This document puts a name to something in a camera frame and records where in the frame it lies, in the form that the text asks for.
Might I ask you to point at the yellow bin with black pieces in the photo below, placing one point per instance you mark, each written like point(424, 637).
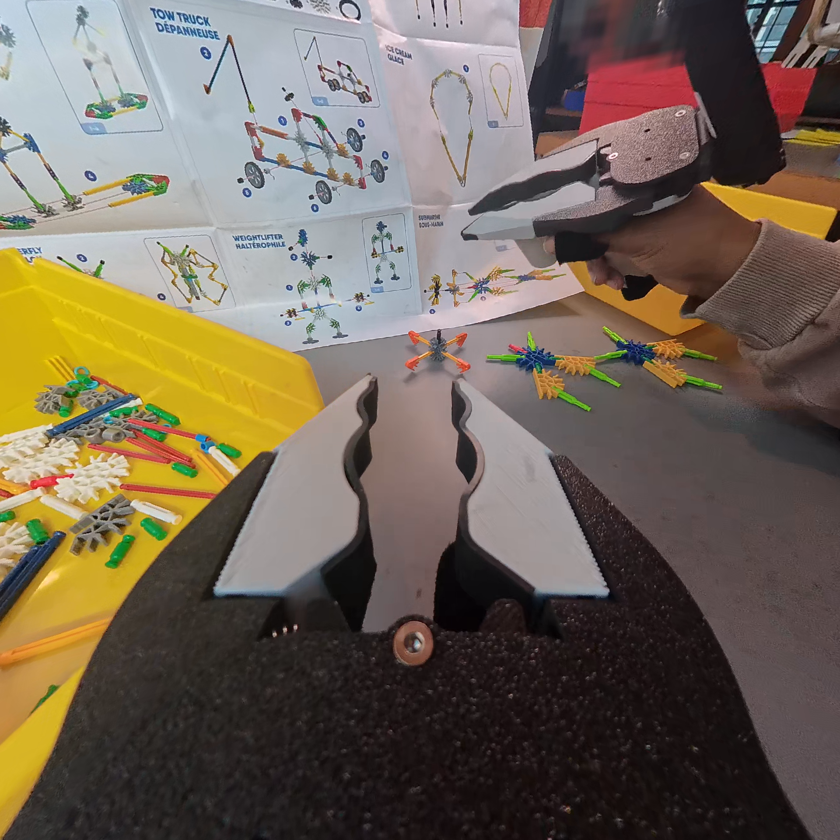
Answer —
point(774, 210)

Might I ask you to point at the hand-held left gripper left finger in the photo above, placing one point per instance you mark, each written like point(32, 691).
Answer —
point(289, 525)

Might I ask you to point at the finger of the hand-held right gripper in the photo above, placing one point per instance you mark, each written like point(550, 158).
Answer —
point(525, 226)
point(538, 177)

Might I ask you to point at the grey desk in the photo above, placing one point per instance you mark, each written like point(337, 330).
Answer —
point(689, 525)

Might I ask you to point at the orange grey star assembly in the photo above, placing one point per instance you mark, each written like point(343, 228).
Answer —
point(436, 349)

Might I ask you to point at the person's right hand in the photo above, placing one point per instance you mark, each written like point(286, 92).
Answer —
point(682, 243)

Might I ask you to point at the blue yellow green star assembly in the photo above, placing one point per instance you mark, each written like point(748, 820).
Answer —
point(635, 351)
point(535, 358)

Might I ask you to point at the pile of colourful building pieces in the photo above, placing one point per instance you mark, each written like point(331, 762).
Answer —
point(85, 472)

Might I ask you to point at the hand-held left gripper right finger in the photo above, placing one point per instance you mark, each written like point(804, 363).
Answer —
point(525, 525)

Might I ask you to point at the paper instruction poster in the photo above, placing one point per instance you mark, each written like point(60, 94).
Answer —
point(262, 197)

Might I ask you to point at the yellow bin with colourful pieces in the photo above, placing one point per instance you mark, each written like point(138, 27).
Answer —
point(197, 367)

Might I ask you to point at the red cushioned seat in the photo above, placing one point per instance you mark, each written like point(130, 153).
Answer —
point(795, 92)

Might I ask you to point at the person's right forearm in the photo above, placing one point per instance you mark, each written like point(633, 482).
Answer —
point(781, 308)

